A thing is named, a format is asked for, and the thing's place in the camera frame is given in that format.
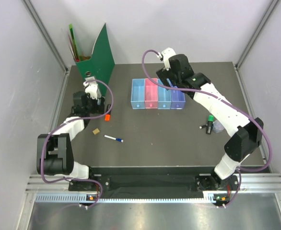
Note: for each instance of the purple drawer box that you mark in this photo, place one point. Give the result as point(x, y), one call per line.
point(178, 100)

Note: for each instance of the teal blue drawer box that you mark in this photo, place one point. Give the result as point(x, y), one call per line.
point(164, 98)

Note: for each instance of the blue white pen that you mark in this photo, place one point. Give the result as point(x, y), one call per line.
point(114, 138)

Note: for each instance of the orange highlighter marker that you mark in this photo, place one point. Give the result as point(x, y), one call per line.
point(107, 117)

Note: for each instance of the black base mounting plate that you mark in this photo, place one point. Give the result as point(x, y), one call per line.
point(164, 183)

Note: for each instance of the light blue drawer box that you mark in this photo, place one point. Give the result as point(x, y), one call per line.
point(138, 94)

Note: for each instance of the clear round clip container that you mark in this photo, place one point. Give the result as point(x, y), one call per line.
point(217, 127)

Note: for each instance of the small cork block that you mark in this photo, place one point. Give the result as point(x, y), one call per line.
point(96, 131)

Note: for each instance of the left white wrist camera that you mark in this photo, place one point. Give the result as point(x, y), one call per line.
point(92, 88)

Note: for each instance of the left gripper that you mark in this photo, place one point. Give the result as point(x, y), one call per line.
point(96, 109)

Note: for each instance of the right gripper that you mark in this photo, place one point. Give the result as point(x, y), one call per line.
point(163, 74)

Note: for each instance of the green highlighter marker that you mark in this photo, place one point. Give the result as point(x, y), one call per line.
point(209, 124)

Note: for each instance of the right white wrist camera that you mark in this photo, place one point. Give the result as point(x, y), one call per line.
point(165, 55)

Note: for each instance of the grey slotted cable duct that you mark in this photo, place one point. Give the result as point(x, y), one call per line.
point(206, 198)

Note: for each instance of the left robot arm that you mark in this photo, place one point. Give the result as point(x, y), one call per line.
point(56, 158)

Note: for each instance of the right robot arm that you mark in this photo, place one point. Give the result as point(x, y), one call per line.
point(245, 135)

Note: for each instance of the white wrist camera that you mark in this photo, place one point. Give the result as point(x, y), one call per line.
point(92, 88)
point(165, 55)

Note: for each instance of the pink drawer box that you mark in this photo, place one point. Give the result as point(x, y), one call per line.
point(151, 94)

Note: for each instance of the green lever arch binder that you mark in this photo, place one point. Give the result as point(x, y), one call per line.
point(100, 63)

